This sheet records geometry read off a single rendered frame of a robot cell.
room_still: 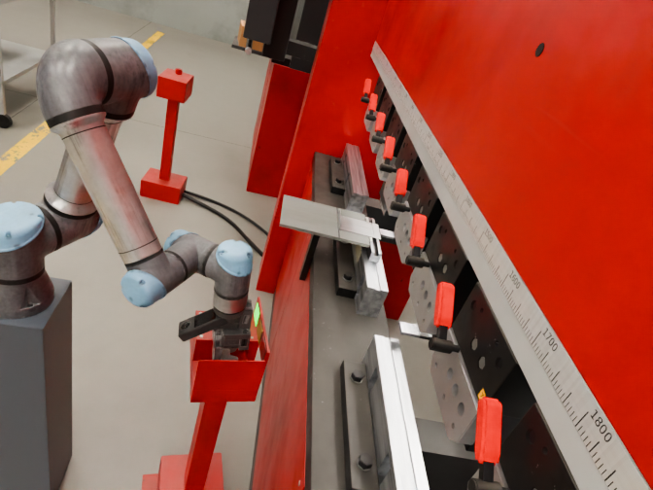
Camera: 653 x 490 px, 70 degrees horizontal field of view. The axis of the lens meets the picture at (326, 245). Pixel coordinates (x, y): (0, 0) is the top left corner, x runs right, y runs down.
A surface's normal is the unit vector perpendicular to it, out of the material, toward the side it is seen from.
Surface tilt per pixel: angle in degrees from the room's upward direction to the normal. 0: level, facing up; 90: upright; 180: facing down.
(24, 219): 7
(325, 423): 0
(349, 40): 90
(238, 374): 90
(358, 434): 0
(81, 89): 55
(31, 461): 90
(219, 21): 90
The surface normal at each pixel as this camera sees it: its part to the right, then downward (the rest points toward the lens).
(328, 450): 0.28, -0.81
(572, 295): -0.96, -0.23
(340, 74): 0.02, 0.54
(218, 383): 0.23, 0.58
